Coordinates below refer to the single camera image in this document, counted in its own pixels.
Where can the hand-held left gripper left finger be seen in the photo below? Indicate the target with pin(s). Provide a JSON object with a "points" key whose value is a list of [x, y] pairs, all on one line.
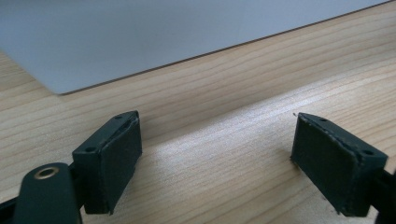
{"points": [[106, 165]]}

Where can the grey mat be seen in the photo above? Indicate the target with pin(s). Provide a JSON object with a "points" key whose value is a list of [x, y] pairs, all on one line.
{"points": [[140, 40]]}

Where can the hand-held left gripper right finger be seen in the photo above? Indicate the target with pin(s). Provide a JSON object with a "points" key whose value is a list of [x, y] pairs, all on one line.
{"points": [[336, 168]]}

